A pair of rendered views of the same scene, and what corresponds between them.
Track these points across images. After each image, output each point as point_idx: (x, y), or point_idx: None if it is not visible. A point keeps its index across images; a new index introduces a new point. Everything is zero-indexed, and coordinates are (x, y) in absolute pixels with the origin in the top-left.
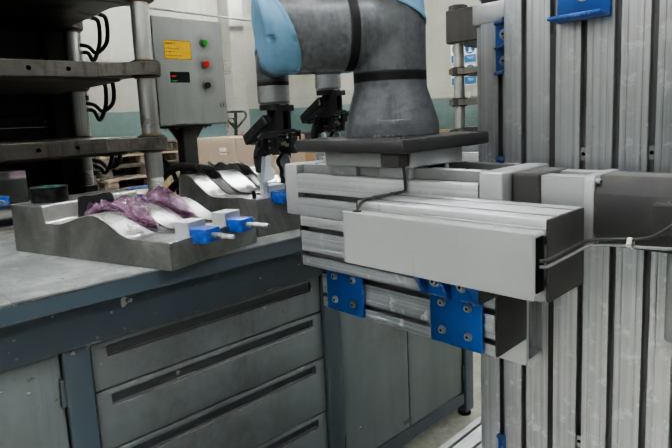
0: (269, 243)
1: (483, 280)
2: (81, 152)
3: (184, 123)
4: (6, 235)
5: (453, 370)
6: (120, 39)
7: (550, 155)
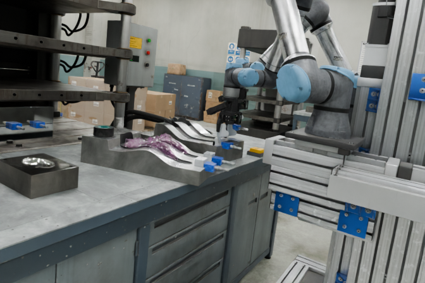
0: (225, 170)
1: (407, 214)
2: (83, 98)
3: (132, 85)
4: (52, 148)
5: (267, 235)
6: None
7: (393, 153)
